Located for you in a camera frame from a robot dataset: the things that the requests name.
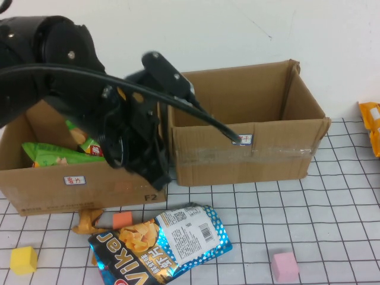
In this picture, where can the orange foam cube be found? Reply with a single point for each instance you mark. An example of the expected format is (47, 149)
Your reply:
(122, 220)

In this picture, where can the large green chip bag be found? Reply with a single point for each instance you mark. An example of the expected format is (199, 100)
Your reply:
(89, 145)

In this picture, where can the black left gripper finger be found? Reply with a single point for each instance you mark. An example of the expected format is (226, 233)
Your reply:
(144, 173)
(160, 166)

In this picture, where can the cardboard box with clear tape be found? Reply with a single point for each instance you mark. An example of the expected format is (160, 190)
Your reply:
(267, 166)

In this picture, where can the cardboard box with F2 print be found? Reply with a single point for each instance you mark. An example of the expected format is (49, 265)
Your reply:
(44, 184)

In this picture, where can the black wrapped left robot arm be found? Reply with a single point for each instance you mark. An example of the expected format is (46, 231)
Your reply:
(59, 44)

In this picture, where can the orange snack bag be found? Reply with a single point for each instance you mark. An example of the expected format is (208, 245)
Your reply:
(372, 124)

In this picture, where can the white label on taped box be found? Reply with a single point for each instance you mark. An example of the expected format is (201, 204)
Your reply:
(246, 141)

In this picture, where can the pink foam cube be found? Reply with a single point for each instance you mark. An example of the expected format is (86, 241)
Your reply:
(285, 267)

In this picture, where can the flat green chip bag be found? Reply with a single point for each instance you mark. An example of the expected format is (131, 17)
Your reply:
(53, 153)

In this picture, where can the yellow snack wrapper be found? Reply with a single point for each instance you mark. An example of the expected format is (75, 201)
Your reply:
(86, 222)

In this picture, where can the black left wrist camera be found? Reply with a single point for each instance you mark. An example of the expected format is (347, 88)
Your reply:
(163, 71)

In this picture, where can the yellow foam cube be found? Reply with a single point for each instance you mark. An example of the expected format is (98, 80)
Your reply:
(23, 259)

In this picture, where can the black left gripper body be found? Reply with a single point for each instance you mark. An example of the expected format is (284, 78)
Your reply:
(133, 124)

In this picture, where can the blue black Vikar chips bag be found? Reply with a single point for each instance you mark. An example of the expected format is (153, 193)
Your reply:
(184, 237)

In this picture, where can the white label on F2 box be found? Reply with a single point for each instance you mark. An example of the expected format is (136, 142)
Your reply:
(74, 180)

